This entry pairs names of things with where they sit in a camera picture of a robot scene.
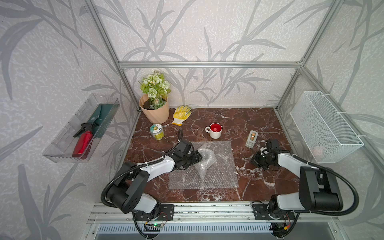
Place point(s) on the red black spray bottle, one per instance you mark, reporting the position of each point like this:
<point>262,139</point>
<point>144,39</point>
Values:
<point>85,136</point>

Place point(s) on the white mug red inside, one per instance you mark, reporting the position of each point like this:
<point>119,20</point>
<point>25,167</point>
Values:
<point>214,130</point>

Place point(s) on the green white artificial flowers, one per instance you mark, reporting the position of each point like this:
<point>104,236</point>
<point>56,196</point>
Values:
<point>157,88</point>

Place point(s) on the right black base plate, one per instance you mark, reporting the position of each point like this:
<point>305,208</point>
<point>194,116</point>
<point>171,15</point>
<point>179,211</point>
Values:
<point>264,212</point>

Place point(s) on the grey tape dispenser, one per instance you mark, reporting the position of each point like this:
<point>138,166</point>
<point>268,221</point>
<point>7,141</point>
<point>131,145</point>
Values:
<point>251,139</point>

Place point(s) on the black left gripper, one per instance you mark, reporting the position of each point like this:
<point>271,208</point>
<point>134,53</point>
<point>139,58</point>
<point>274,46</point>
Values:
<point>196,158</point>

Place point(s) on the clear plastic wall tray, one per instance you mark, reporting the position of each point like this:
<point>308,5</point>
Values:
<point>61,148</point>

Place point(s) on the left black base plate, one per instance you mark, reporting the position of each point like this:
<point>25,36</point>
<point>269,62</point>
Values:
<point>163,212</point>

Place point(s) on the clear bubble wrap sheet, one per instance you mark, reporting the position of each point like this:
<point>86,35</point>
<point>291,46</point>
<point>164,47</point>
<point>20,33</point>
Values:
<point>216,170</point>

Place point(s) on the white wire mesh basket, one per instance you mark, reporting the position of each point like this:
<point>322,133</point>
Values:
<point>324,129</point>

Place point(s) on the aluminium frame crossbar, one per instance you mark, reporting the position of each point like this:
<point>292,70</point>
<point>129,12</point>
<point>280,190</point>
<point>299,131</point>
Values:
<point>285,65</point>

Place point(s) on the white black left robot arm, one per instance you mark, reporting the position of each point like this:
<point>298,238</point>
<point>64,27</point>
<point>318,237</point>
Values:
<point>126,190</point>

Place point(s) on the aluminium mounting rail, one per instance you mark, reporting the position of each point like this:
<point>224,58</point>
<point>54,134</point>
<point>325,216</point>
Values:
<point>193,212</point>

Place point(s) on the small green labelled tin can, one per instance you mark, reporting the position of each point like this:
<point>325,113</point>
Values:
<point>157,131</point>

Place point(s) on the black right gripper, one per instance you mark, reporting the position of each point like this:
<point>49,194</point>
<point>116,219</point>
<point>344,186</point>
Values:
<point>255,160</point>

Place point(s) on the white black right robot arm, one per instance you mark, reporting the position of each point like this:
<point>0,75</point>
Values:
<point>319,191</point>

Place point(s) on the yellow white work glove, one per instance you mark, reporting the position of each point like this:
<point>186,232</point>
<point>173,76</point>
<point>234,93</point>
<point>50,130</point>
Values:
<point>181,114</point>

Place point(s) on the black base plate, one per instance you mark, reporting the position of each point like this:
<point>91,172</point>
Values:
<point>264,212</point>
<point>163,212</point>

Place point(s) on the beige flower pot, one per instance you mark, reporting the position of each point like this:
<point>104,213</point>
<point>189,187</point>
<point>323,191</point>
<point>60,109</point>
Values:
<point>158,116</point>

